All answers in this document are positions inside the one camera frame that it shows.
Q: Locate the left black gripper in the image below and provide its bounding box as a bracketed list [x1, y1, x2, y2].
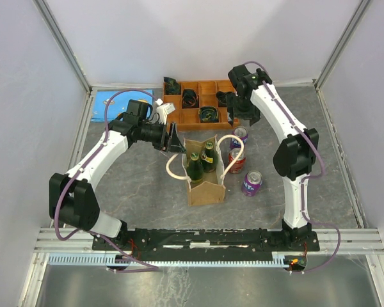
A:
[139, 120, 187, 154]

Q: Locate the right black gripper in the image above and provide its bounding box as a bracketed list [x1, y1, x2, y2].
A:
[225, 93, 260, 126]

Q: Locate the green bottle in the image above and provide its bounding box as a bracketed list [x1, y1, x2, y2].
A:
[186, 152, 204, 184]
[201, 141, 218, 173]

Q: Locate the purple fanta can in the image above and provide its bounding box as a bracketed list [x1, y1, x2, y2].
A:
[241, 170, 262, 196]
[230, 126, 248, 149]

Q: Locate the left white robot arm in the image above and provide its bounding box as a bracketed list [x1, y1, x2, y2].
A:
[49, 120, 186, 249]

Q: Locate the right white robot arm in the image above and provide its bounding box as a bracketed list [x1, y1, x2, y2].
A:
[226, 64, 323, 250]

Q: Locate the rolled dark tie right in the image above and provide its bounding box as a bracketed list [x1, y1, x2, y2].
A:
[216, 91, 236, 107]

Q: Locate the rolled dark tie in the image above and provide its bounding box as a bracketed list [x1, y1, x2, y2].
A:
[198, 106, 219, 123]
[182, 89, 199, 108]
[216, 91, 236, 107]

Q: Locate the rolled dark tie front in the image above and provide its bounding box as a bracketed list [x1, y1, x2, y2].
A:
[198, 106, 219, 123]

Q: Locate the orange wooden divided tray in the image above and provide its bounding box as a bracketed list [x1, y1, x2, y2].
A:
[163, 80, 240, 131]

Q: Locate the rolled dark tie middle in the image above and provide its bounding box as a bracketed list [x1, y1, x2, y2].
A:
[182, 89, 199, 108]

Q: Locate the rolled dark tie corner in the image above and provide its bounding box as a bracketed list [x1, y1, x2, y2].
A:
[163, 77, 181, 95]

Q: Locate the red soda can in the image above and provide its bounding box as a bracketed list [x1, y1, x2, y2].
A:
[228, 148, 246, 174]

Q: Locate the blue patterned cloth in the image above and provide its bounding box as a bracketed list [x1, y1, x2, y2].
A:
[91, 91, 154, 122]

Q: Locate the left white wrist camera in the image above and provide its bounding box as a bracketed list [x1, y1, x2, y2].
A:
[152, 98, 176, 124]

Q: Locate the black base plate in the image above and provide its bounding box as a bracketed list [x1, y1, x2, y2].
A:
[111, 228, 320, 262]

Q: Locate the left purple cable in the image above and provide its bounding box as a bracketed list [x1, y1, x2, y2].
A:
[52, 89, 159, 272]

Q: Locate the blue slotted cable duct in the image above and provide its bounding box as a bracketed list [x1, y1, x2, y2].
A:
[47, 251, 307, 266]

